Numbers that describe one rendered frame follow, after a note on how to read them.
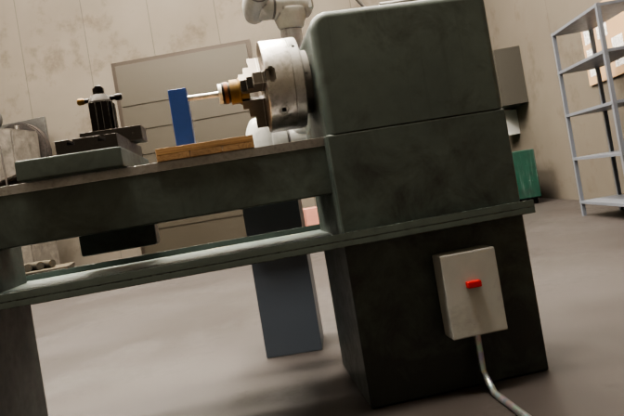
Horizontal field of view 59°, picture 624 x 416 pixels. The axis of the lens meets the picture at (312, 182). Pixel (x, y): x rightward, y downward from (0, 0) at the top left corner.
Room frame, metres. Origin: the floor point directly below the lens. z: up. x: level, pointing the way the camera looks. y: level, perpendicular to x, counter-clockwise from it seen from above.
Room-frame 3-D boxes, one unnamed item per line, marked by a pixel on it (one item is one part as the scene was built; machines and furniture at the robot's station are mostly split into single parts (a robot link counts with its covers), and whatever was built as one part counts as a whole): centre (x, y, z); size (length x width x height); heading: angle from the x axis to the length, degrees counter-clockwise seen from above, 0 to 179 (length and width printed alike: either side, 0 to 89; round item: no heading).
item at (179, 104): (1.88, 0.40, 1.00); 0.08 x 0.06 x 0.23; 8
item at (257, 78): (1.83, 0.12, 1.09); 0.12 x 0.11 x 0.05; 8
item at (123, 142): (1.86, 0.67, 0.95); 0.43 x 0.18 x 0.04; 8
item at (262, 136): (2.58, 0.19, 0.97); 0.18 x 0.16 x 0.22; 110
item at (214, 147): (1.89, 0.33, 0.89); 0.36 x 0.30 x 0.04; 8
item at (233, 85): (1.91, 0.21, 1.08); 0.09 x 0.09 x 0.09; 8
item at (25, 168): (1.87, 0.72, 0.90); 0.53 x 0.30 x 0.06; 8
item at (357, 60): (2.00, -0.33, 1.06); 0.59 x 0.48 x 0.39; 98
